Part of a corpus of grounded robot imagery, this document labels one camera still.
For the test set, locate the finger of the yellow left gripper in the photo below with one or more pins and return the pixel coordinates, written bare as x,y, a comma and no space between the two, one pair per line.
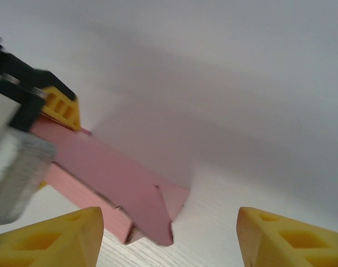
63,109

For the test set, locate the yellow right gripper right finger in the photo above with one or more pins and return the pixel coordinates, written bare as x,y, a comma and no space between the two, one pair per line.
291,242

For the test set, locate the pink paper box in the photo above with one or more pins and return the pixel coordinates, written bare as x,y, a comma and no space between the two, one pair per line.
116,172

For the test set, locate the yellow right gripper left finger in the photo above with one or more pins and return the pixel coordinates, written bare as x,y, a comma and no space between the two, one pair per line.
46,242

